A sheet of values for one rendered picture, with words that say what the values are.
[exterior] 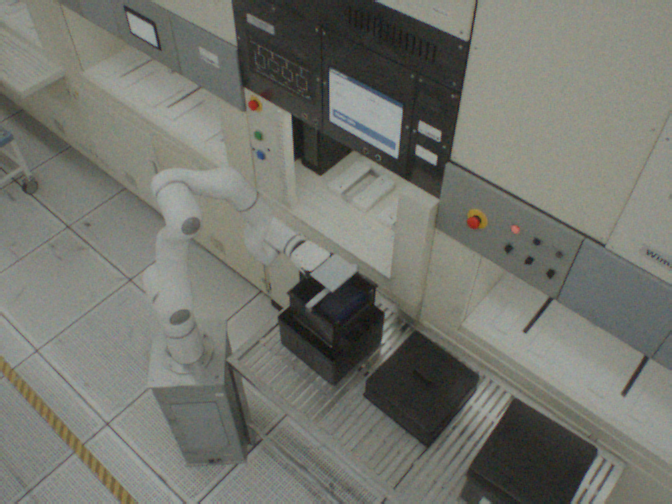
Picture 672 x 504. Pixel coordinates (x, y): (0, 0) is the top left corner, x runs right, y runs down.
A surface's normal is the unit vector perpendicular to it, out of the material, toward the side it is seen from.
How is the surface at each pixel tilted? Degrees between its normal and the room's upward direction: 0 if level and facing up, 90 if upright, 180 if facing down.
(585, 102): 90
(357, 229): 0
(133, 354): 0
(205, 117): 0
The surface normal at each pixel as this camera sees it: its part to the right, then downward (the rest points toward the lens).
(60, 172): 0.00, -0.63
